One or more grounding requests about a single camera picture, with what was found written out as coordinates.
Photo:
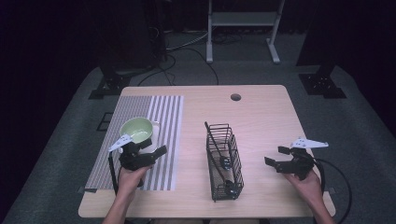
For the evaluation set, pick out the black stand base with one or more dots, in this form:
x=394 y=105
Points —
x=322 y=84
x=109 y=87

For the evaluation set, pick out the black spoon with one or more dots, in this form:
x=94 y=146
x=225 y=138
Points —
x=231 y=187
x=224 y=161

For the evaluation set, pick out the person's right hand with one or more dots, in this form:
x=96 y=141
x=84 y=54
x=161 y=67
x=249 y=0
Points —
x=309 y=188

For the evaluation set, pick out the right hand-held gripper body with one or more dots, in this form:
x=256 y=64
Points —
x=300 y=163

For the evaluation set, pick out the green bowl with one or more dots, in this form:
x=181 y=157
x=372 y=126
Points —
x=137 y=129

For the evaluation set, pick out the white metal stand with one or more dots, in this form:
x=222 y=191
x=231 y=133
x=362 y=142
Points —
x=243 y=18

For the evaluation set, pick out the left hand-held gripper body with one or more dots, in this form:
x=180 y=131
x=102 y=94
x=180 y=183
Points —
x=137 y=160

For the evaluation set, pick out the striped grey placemat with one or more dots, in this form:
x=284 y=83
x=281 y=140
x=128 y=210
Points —
x=168 y=124

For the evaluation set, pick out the person's left hand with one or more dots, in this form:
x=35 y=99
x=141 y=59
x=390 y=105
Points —
x=129 y=182

